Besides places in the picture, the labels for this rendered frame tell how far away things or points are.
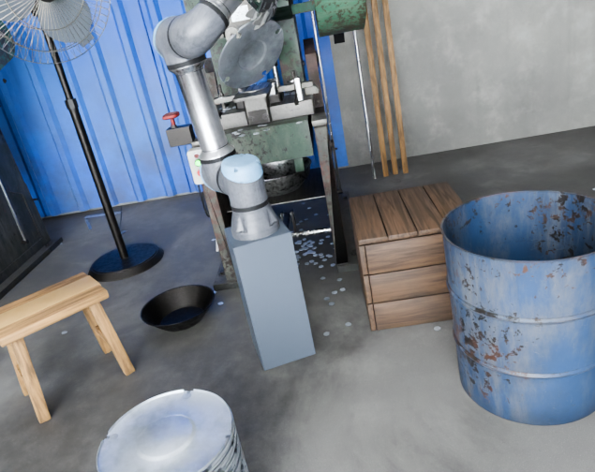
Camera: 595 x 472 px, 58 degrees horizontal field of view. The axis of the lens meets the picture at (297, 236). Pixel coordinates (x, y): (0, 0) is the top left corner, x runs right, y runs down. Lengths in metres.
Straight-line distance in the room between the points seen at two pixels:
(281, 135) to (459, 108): 1.76
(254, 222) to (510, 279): 0.73
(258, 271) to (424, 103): 2.24
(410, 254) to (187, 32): 0.93
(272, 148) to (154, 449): 1.31
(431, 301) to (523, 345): 0.54
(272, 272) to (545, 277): 0.78
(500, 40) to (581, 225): 2.22
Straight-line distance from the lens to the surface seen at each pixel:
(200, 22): 1.51
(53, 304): 1.90
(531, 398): 1.49
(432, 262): 1.78
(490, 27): 3.65
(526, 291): 1.29
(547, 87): 3.83
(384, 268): 1.76
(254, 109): 2.20
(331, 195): 2.16
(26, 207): 3.44
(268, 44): 2.10
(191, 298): 2.30
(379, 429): 1.54
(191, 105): 1.65
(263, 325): 1.71
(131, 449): 1.27
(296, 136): 2.15
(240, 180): 1.56
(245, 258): 1.60
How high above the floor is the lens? 1.07
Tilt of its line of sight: 23 degrees down
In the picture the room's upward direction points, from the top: 11 degrees counter-clockwise
